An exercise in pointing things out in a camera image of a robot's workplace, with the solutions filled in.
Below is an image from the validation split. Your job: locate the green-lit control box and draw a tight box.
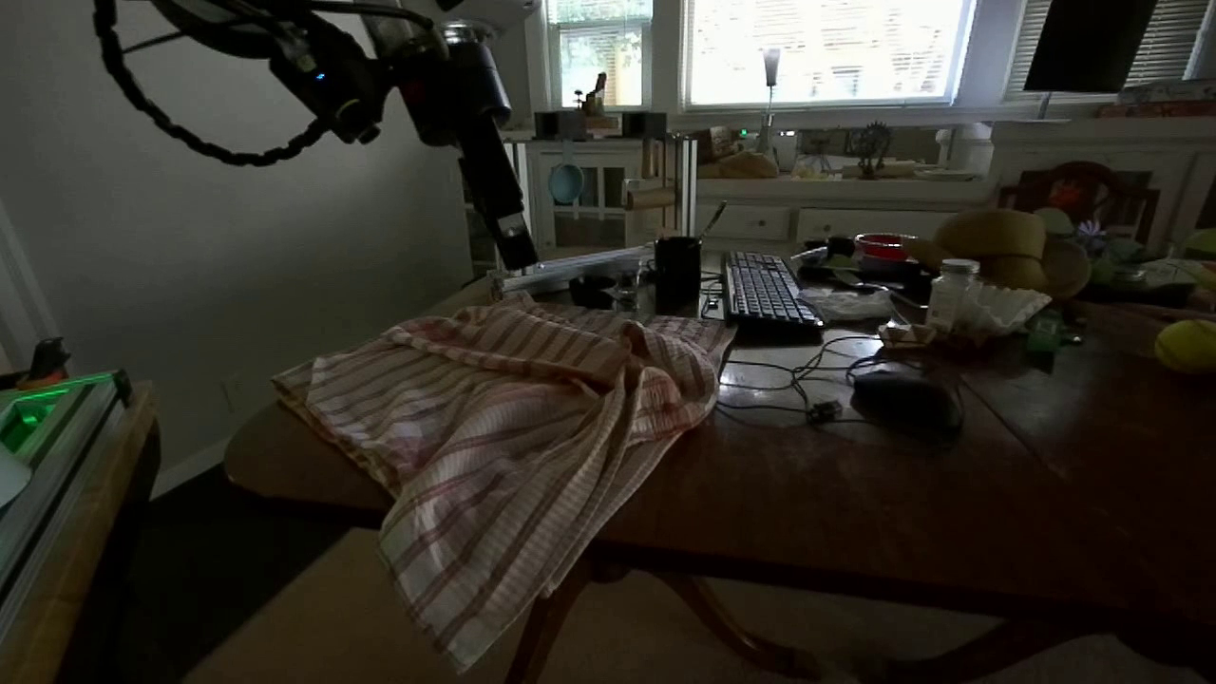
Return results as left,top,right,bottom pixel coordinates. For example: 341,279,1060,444
0,364,138,601

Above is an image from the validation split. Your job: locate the small green bottle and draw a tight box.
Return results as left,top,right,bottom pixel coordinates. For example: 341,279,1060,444
1021,317,1063,372

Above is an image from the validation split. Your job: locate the white bowl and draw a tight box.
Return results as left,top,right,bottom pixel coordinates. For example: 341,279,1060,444
811,284,898,327

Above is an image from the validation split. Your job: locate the yellow straw hat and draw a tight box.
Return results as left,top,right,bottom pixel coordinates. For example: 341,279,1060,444
933,206,1055,296

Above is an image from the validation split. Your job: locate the black monitor screen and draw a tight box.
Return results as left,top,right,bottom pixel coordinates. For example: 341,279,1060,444
1021,0,1162,97

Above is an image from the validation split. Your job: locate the yellow-green ball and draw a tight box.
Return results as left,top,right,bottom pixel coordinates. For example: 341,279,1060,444
1150,317,1216,379

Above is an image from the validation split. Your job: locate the black cup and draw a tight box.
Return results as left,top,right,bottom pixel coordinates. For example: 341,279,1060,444
650,231,706,321

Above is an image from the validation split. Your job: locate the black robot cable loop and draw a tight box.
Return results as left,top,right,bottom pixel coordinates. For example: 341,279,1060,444
93,0,347,173

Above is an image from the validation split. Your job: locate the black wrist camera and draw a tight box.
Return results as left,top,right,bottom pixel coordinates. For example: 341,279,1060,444
271,22,390,144

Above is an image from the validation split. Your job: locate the small potted plant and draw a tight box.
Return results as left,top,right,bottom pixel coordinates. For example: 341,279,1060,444
569,69,615,123

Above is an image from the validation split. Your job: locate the white paper tray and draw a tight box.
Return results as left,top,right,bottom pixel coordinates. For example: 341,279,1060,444
973,279,1055,343

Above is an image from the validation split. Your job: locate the black computer mouse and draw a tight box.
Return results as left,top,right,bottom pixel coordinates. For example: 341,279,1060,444
846,360,971,444

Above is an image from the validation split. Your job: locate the brown wooden dining chair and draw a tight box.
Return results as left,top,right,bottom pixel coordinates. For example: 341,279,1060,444
993,159,1167,248

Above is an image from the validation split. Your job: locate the white sideboard cabinet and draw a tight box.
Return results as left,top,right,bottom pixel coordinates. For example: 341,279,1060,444
518,117,1216,260

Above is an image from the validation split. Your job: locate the thin black mouse cable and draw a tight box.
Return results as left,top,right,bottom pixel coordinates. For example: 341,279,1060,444
717,332,889,431

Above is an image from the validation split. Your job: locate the white plastic jar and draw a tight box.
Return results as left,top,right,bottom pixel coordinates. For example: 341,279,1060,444
929,255,988,332

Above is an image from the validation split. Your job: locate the black computer keyboard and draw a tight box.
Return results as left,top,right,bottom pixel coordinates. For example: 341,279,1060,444
717,253,829,351

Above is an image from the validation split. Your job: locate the wooden side table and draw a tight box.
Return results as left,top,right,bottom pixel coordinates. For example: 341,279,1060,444
0,378,165,684

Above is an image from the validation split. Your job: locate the red striped white cloth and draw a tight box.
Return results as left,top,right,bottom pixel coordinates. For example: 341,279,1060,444
274,301,740,678

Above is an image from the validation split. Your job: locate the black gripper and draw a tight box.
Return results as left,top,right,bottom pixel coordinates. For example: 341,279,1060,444
390,18,545,273

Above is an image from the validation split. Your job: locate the red bowl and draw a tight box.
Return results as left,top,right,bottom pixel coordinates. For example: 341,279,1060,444
853,230,925,265

